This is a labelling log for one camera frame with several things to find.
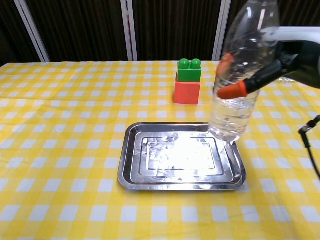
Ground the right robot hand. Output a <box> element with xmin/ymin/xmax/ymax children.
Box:
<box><xmin>216</xmin><ymin>26</ymin><xmax>320</xmax><ymax>100</ymax></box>

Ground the clear bottle with green cap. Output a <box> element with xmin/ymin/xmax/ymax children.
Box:
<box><xmin>207</xmin><ymin>0</ymin><xmax>281</xmax><ymax>143</ymax></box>

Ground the stainless steel tray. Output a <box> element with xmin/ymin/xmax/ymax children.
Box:
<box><xmin>116</xmin><ymin>121</ymin><xmax>248</xmax><ymax>192</ymax></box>

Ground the green studded building block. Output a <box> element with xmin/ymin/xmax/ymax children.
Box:
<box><xmin>177</xmin><ymin>58</ymin><xmax>202</xmax><ymax>83</ymax></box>

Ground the orange cube block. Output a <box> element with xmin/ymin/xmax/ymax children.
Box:
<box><xmin>174</xmin><ymin>74</ymin><xmax>202</xmax><ymax>105</ymax></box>

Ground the yellow white checkered tablecloth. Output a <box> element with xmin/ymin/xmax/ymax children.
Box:
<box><xmin>0</xmin><ymin>59</ymin><xmax>320</xmax><ymax>240</ymax></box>

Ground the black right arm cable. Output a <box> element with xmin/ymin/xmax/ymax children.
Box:
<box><xmin>298</xmin><ymin>114</ymin><xmax>320</xmax><ymax>180</ymax></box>

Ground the grey partition frame post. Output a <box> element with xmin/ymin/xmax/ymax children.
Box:
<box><xmin>211</xmin><ymin>0</ymin><xmax>232</xmax><ymax>61</ymax></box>
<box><xmin>13</xmin><ymin>0</ymin><xmax>51</xmax><ymax>63</ymax></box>
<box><xmin>120</xmin><ymin>0</ymin><xmax>139</xmax><ymax>62</ymax></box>

